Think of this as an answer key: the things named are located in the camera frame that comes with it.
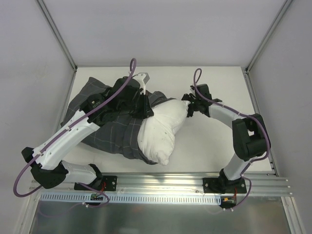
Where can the aluminium mounting rail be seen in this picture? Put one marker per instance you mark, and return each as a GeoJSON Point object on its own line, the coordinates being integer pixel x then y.
{"type": "Point", "coordinates": [191, 183]}

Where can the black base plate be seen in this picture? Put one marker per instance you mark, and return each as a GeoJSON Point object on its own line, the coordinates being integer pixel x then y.
{"type": "Point", "coordinates": [216, 185]}
{"type": "Point", "coordinates": [107, 183]}

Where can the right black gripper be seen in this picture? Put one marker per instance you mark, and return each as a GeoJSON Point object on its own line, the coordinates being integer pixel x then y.
{"type": "Point", "coordinates": [193, 105]}

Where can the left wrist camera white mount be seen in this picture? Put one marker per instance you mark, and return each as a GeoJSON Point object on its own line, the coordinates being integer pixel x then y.
{"type": "Point", "coordinates": [139, 81]}

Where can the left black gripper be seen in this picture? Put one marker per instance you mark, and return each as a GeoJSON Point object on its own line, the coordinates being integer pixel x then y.
{"type": "Point", "coordinates": [145, 107]}

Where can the dark grey checked pillowcase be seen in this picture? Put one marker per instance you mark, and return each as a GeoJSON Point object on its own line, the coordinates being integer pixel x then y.
{"type": "Point", "coordinates": [120, 136]}

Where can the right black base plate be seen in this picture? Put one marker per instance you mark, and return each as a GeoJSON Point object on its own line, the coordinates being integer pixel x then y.
{"type": "Point", "coordinates": [216, 185]}

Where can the white pillow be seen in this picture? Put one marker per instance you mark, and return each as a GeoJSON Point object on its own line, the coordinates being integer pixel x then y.
{"type": "Point", "coordinates": [156, 137]}

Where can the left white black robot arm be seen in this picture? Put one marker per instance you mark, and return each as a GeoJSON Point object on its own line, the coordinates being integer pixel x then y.
{"type": "Point", "coordinates": [47, 165]}

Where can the white slotted cable duct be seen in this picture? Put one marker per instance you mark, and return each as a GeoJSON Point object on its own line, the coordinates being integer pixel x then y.
{"type": "Point", "coordinates": [131, 198]}

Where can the right aluminium frame post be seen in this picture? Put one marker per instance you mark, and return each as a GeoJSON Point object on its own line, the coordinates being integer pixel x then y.
{"type": "Point", "coordinates": [272, 28]}

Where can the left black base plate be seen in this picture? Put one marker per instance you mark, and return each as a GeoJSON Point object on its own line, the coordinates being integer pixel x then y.
{"type": "Point", "coordinates": [107, 183]}

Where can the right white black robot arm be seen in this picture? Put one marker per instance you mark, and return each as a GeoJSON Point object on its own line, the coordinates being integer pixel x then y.
{"type": "Point", "coordinates": [250, 139]}

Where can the aluminium frame post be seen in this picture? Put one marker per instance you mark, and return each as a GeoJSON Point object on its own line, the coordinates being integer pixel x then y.
{"type": "Point", "coordinates": [272, 28]}
{"type": "Point", "coordinates": [52, 25]}

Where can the left aluminium frame post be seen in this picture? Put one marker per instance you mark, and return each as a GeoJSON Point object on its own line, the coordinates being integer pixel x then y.
{"type": "Point", "coordinates": [52, 25]}

